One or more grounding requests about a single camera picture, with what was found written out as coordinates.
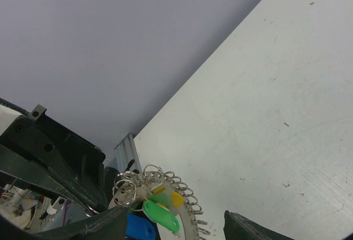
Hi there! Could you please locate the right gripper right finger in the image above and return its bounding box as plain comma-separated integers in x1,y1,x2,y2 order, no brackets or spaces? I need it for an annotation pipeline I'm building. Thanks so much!
223,211,291,240

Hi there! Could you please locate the yellow tagged key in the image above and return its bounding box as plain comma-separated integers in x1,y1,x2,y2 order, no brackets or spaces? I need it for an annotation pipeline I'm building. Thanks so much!
152,186,184,208

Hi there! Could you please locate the metal disc keyring holder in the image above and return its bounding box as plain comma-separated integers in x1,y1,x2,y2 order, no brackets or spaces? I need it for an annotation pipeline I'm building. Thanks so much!
109,164,211,239

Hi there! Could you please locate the blue tagged key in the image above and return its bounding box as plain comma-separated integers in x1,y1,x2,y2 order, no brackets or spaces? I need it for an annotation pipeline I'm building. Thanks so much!
125,213,156,240

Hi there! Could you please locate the green tagged key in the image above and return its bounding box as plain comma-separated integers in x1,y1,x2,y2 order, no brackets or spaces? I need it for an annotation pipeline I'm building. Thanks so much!
142,200,180,234

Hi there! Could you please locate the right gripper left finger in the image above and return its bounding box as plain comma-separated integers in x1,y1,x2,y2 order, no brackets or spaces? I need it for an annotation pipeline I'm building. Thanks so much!
24,205,129,240

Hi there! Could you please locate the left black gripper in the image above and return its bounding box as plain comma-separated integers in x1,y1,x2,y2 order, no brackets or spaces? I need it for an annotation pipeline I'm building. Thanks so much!
1,103,108,214

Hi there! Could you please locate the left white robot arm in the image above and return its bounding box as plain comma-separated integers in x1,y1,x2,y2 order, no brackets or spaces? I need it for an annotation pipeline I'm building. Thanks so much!
1,99,108,214

